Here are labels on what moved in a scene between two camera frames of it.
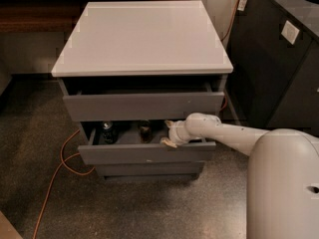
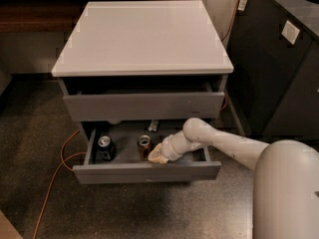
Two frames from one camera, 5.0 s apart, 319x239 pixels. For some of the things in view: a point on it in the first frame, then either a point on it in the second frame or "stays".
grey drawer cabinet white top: (126, 69) stays
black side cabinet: (274, 84) stays
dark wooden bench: (60, 13) stays
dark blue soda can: (110, 131) → (105, 149)
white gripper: (174, 132) → (166, 148)
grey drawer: (129, 142) → (126, 167)
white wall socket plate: (290, 32) stays
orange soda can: (146, 134) → (144, 145)
